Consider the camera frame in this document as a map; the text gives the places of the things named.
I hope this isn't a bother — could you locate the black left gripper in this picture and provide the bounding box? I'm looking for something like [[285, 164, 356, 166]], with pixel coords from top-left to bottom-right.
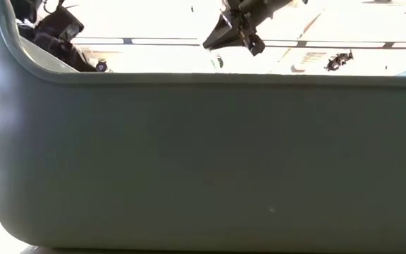
[[11, 0, 97, 73]]

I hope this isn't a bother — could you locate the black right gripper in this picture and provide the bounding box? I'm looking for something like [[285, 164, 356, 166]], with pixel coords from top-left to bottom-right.
[[202, 0, 266, 56]]

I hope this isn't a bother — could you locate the small black distant object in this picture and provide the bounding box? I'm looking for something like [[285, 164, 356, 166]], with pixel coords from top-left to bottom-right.
[[324, 49, 355, 73]]

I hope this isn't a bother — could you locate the dark grey plastic bin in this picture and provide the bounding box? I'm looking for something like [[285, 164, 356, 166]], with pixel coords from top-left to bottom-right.
[[0, 0, 406, 252]]

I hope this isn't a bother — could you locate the green toothbrush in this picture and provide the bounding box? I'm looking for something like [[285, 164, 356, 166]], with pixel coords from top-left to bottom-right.
[[208, 49, 218, 70]]

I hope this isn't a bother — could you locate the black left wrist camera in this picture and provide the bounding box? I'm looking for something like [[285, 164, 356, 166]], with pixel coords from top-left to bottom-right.
[[39, 5, 85, 42]]

